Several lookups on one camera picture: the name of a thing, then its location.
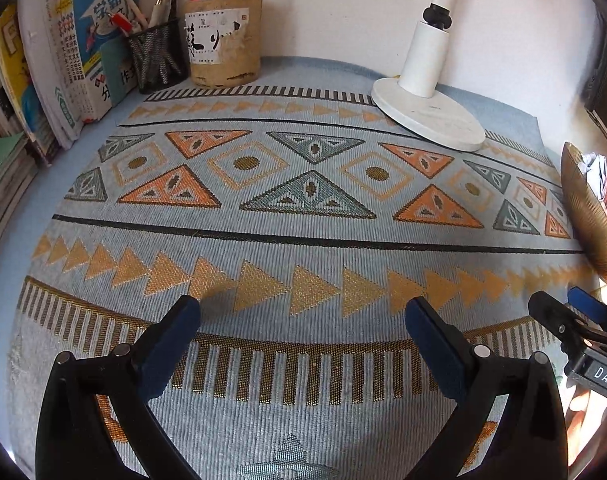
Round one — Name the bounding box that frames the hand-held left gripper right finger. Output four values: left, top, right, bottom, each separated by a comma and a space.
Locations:
403, 296, 569, 480

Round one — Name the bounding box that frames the bunch of pens and pencils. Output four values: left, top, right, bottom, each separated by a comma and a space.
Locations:
108, 0, 179, 36

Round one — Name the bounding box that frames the paper ball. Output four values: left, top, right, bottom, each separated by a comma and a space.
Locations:
581, 154, 607, 186

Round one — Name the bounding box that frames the black mesh pen holder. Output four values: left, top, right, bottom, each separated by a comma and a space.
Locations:
124, 19, 190, 95

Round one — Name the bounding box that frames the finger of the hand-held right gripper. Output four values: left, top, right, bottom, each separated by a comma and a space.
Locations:
527, 290, 601, 358
568, 286, 607, 343

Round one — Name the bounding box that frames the white desk lamp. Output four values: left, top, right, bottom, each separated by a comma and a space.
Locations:
371, 0, 487, 153

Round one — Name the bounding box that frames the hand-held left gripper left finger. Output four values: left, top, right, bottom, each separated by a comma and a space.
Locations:
34, 295, 202, 480

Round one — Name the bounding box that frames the patterned woven mat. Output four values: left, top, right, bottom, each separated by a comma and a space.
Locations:
6, 85, 599, 480

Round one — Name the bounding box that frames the blue desk pad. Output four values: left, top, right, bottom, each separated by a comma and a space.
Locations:
0, 55, 559, 311

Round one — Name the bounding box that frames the amber ribbed glass bowl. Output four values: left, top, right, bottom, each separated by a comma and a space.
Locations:
561, 141, 607, 291

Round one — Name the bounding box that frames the row of upright books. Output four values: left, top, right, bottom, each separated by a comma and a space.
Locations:
0, 0, 143, 166

